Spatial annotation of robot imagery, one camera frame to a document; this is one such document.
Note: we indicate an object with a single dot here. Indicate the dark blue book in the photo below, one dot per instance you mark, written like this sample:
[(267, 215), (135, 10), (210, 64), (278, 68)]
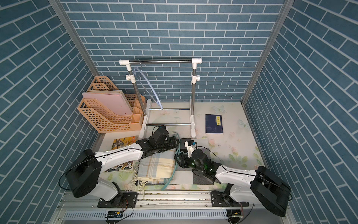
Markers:
[(213, 123)]

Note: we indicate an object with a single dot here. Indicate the floral tablecloth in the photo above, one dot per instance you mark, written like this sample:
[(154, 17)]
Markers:
[(236, 146)]

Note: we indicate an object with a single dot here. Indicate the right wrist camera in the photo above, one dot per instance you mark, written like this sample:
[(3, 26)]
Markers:
[(190, 146)]

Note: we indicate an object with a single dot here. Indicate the green circuit board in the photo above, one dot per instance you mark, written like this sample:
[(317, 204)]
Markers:
[(114, 214)]

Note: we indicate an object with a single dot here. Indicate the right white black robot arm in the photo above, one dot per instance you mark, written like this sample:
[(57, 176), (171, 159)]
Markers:
[(253, 186)]

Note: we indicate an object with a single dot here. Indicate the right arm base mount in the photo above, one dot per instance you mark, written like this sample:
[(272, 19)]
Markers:
[(223, 199)]

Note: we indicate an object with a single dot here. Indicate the yellow illustrated book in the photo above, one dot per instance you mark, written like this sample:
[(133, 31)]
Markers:
[(120, 143)]

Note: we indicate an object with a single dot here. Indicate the plaid cream blue scarf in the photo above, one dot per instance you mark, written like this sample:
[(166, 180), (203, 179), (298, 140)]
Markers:
[(156, 167)]

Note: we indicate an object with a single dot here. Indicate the orange plastic file organizer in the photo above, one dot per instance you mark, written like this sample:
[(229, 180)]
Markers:
[(103, 119)]

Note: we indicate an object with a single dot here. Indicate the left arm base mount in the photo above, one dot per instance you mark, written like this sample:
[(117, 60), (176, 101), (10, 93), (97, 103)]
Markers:
[(120, 200)]

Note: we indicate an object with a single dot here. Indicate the black grey checkered mat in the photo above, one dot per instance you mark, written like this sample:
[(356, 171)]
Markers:
[(186, 176)]

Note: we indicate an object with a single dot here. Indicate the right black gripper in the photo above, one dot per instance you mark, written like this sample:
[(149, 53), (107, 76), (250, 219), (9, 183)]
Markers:
[(184, 160)]

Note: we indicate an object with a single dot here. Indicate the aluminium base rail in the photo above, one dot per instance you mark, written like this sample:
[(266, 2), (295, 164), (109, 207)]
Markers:
[(164, 207)]

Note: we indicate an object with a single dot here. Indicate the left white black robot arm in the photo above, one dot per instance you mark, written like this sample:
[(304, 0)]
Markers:
[(83, 174)]

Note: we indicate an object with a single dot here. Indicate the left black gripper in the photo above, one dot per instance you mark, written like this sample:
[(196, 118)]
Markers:
[(172, 143)]

